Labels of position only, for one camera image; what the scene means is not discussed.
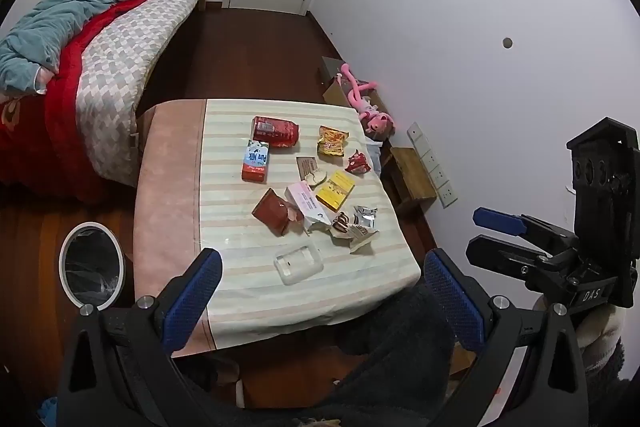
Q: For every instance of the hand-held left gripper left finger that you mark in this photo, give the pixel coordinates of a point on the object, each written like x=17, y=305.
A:
x=192, y=299

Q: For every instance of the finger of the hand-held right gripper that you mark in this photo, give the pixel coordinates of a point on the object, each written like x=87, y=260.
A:
x=500, y=254
x=495, y=218

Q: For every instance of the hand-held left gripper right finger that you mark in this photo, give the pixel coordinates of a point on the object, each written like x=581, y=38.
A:
x=452, y=299

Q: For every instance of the white round waste bin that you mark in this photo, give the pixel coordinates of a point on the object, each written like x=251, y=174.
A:
x=64, y=279

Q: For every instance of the blue and red milk carton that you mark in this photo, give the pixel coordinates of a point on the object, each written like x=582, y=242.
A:
x=256, y=162

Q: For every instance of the yellow snack packet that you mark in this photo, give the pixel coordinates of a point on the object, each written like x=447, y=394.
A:
x=332, y=142

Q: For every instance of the crushed red drink can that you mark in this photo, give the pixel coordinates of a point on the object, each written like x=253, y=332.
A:
x=275, y=132

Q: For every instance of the person's dark fleece pants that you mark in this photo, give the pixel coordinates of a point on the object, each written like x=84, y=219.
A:
x=390, y=347

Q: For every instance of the white power strip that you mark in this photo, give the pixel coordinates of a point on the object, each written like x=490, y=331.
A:
x=432, y=167

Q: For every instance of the striped tablecloth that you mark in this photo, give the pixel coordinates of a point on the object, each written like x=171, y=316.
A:
x=230, y=227

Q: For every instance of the wooden stool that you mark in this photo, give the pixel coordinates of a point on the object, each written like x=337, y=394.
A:
x=410, y=177

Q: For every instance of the clear bin liner bag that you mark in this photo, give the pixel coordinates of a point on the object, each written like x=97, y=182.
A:
x=92, y=267

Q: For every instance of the clear plastic tray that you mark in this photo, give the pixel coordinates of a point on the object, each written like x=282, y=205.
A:
x=298, y=263

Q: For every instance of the brown and white wrapper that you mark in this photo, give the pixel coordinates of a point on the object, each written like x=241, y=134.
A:
x=352, y=234

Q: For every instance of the brown snack wrapper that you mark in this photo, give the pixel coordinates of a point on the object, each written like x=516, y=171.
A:
x=272, y=209

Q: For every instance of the silver foil wrapper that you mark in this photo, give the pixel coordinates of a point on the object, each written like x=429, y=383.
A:
x=365, y=216

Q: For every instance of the small red wrapper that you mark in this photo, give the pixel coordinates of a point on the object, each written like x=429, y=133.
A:
x=357, y=163

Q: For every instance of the white and pink box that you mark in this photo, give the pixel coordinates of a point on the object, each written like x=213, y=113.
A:
x=305, y=202

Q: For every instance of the pink plush toy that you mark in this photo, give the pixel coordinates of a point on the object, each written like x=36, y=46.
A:
x=372, y=117

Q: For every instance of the yellow flat box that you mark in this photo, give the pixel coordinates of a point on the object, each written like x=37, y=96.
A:
x=335, y=190

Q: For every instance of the brown card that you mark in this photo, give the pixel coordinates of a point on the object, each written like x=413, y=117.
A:
x=306, y=166

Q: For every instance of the cardboard box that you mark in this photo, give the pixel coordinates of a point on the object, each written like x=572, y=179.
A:
x=336, y=94

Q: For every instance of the grey checkered quilt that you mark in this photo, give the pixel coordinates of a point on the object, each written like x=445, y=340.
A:
x=120, y=57

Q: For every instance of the red blanket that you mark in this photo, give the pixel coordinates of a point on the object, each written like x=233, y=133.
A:
x=65, y=77

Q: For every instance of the pale pink cloth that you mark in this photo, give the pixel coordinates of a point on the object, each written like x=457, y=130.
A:
x=46, y=79

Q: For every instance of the teal blanket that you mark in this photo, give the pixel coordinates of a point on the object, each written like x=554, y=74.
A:
x=75, y=2

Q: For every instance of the round wall hole cover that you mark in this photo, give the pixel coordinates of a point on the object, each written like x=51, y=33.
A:
x=507, y=42

